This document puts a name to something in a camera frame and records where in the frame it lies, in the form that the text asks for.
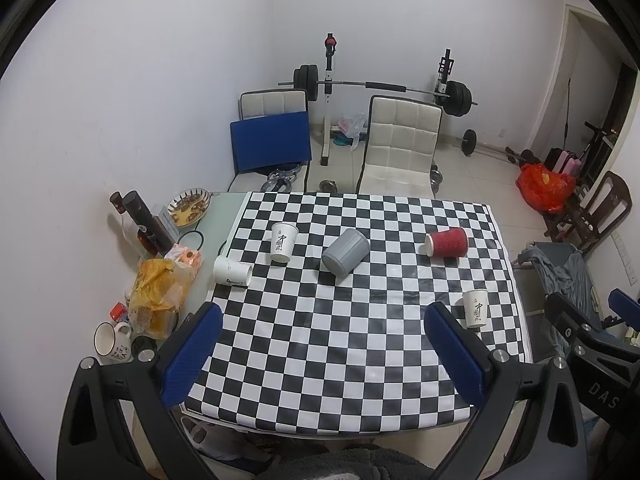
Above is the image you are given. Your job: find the grey plastic cup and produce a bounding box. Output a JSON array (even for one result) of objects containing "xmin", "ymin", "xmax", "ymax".
[{"xmin": 321, "ymin": 229, "xmax": 370, "ymax": 278}]

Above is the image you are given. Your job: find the grey cloth on stool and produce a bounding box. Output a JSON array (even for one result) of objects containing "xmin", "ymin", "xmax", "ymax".
[{"xmin": 513, "ymin": 242, "xmax": 601, "ymax": 327}]

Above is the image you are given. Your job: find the dark glass bottle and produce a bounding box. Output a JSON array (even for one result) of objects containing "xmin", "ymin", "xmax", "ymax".
[{"xmin": 110, "ymin": 191, "xmax": 175, "ymax": 257}]

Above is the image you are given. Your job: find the dark wooden chair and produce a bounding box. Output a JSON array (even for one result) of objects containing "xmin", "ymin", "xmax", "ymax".
[{"xmin": 544, "ymin": 170, "xmax": 634, "ymax": 256}]

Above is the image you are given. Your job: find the white chair with blue cushion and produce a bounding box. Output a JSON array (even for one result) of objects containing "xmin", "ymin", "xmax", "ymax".
[{"xmin": 229, "ymin": 89, "xmax": 312, "ymax": 192}]

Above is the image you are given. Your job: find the white paper cup lying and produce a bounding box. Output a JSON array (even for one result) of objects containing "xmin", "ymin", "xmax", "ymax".
[{"xmin": 213, "ymin": 256, "xmax": 253, "ymax": 287}]

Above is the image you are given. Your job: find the barbell with black plates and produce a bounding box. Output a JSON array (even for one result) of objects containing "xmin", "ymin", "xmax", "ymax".
[{"xmin": 279, "ymin": 65, "xmax": 477, "ymax": 117}]

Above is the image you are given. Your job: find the white mug with pattern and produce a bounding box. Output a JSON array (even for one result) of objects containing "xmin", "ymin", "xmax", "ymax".
[{"xmin": 93, "ymin": 322, "xmax": 132, "ymax": 363}]

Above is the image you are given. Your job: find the white paper cup right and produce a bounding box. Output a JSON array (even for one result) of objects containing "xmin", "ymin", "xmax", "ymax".
[{"xmin": 463, "ymin": 289, "xmax": 488, "ymax": 330}]

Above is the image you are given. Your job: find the orange carton box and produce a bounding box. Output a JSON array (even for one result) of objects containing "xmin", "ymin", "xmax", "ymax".
[{"xmin": 164, "ymin": 244, "xmax": 204, "ymax": 280}]

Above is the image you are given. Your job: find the white paper cup upright left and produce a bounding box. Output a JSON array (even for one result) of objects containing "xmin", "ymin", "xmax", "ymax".
[{"xmin": 270, "ymin": 222, "xmax": 298, "ymax": 264}]

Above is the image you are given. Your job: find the red ribbed paper cup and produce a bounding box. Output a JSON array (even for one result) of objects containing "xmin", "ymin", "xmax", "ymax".
[{"xmin": 424, "ymin": 228, "xmax": 469, "ymax": 258}]

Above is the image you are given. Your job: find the white barbell rack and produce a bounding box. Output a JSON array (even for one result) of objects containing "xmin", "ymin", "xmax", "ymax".
[{"xmin": 320, "ymin": 32, "xmax": 337, "ymax": 166}]

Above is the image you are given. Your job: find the white plastic bag on floor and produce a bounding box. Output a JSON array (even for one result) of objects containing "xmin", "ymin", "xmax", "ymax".
[{"xmin": 337, "ymin": 113, "xmax": 368, "ymax": 151}]

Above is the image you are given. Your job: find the small dumbbell on floor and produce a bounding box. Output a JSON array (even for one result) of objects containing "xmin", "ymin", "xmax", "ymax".
[{"xmin": 460, "ymin": 128, "xmax": 542, "ymax": 167}]

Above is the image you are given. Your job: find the yellow plastic bag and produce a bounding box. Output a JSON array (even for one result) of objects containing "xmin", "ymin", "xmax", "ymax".
[{"xmin": 128, "ymin": 258, "xmax": 195, "ymax": 340}]

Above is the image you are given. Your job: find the patterned bowl with snacks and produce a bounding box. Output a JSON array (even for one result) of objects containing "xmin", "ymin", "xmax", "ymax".
[{"xmin": 167, "ymin": 188, "xmax": 212, "ymax": 229}]

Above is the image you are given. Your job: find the black white checkered tablecloth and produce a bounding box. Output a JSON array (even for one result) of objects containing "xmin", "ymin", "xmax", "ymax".
[{"xmin": 182, "ymin": 192, "xmax": 532, "ymax": 437}]

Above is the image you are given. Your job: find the white padded chair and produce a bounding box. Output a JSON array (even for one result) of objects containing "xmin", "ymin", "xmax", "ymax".
[{"xmin": 356, "ymin": 96, "xmax": 442, "ymax": 198}]

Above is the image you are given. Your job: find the orange red plastic bag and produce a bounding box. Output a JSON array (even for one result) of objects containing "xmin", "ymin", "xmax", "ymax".
[{"xmin": 516, "ymin": 164, "xmax": 576, "ymax": 214}]

